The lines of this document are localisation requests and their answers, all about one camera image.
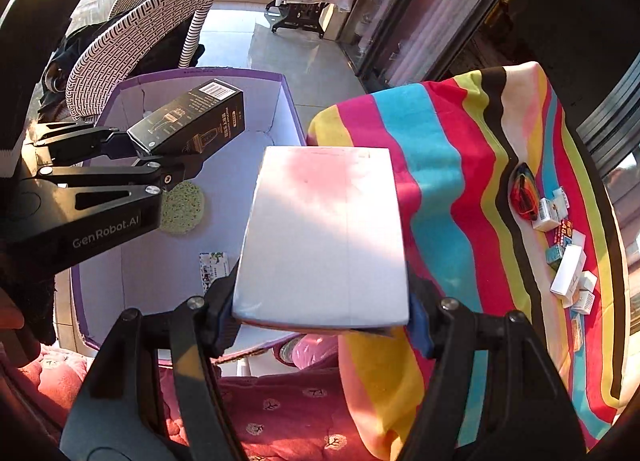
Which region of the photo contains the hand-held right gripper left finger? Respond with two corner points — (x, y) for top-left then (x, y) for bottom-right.
(60, 271), (243, 461)

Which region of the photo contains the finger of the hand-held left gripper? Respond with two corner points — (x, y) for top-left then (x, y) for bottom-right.
(37, 156), (202, 209)
(32, 124), (147, 166)

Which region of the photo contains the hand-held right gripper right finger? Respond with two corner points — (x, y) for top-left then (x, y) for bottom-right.
(397, 271), (588, 461)

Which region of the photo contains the purple storage box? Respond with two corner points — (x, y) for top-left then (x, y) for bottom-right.
(70, 66), (308, 367)

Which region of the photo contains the black printed box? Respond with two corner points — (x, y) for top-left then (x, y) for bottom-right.
(126, 78), (246, 159)

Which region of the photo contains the large white box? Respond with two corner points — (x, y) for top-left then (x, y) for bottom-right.
(231, 146), (411, 331)

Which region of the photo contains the person's left hand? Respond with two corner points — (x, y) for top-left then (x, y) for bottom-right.
(0, 248), (56, 347)

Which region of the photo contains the round green sponge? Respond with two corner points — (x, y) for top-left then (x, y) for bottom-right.
(160, 180), (206, 238)

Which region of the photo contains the small printed packet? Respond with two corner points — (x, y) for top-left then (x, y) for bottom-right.
(199, 252), (231, 294)

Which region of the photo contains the striped colourful cloth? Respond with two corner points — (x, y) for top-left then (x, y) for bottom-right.
(306, 61), (632, 461)

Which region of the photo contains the pile of small boxes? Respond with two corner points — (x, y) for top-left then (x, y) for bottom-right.
(531, 186), (599, 354)

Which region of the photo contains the black table base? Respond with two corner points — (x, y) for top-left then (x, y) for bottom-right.
(265, 0), (327, 38)

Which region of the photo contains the glass sliding door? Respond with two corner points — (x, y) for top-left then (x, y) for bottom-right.
(340, 0), (532, 92)

